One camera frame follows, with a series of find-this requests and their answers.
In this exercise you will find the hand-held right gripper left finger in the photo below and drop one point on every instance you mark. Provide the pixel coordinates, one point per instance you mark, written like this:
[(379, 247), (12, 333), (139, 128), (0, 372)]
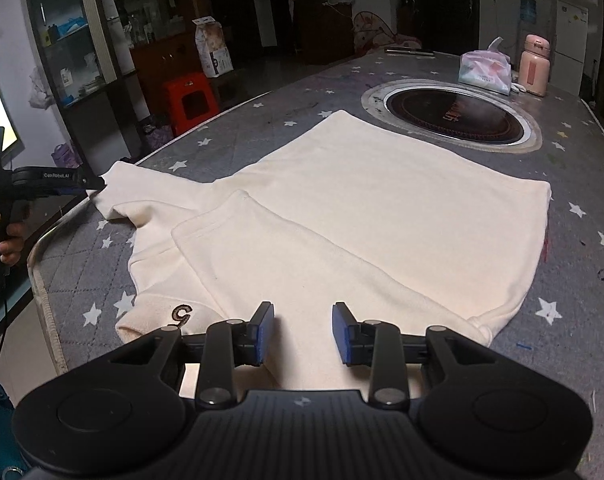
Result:
[(263, 332)]

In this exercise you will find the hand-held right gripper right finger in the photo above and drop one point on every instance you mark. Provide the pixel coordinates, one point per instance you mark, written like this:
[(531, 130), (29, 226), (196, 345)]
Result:
[(343, 332)]

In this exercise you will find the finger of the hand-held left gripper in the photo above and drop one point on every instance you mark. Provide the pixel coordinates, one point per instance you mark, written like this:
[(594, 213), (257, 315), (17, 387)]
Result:
[(57, 180)]

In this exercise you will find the cream sweatshirt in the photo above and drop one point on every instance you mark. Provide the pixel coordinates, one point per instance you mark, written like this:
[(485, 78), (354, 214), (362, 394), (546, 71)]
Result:
[(357, 200)]

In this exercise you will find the person's left hand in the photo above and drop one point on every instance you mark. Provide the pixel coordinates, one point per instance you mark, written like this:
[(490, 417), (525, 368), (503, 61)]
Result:
[(13, 245)]

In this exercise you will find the purple bag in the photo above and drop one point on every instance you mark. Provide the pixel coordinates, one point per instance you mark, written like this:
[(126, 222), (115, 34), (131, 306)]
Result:
[(157, 137)]

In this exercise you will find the glass display shelf cabinet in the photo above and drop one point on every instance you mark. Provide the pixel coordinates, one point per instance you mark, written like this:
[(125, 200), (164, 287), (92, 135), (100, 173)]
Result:
[(77, 60)]

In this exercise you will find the red plastic stool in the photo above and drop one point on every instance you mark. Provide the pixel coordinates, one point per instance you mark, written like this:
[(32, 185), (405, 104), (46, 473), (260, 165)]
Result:
[(189, 100)]

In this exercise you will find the brown wooden low cabinet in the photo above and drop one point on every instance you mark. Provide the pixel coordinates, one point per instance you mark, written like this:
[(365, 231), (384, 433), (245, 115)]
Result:
[(162, 57)]

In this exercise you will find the white printed paper bag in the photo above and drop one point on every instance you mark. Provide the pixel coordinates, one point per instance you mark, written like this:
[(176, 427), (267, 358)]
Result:
[(214, 50)]

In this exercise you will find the grey star-printed table cover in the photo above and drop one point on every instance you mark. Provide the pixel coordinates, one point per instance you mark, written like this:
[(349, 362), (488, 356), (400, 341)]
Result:
[(572, 270)]

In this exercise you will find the round black induction hob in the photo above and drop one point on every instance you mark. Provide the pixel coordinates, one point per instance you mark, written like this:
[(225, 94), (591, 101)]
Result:
[(452, 115)]

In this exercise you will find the clear plastic tissue pack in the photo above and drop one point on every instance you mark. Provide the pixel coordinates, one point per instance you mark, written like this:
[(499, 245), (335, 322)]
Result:
[(482, 72)]

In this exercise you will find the small white object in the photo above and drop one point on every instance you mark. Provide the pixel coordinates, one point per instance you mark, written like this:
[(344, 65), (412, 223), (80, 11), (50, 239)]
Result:
[(518, 88)]

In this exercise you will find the dark wooden shelf unit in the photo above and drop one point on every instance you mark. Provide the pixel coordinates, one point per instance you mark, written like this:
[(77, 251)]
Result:
[(332, 20)]

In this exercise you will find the pink water bottle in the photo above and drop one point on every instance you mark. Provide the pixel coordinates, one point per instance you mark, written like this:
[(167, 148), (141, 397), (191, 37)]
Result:
[(533, 67)]

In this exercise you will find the dark wooden door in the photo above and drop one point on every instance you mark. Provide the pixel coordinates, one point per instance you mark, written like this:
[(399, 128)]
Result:
[(444, 5)]

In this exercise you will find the white refrigerator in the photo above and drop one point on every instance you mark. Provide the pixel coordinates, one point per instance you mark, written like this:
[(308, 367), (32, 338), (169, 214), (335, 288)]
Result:
[(572, 45)]

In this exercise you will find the blue water dispenser bottle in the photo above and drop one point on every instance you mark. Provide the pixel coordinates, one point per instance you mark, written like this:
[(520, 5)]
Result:
[(529, 10)]

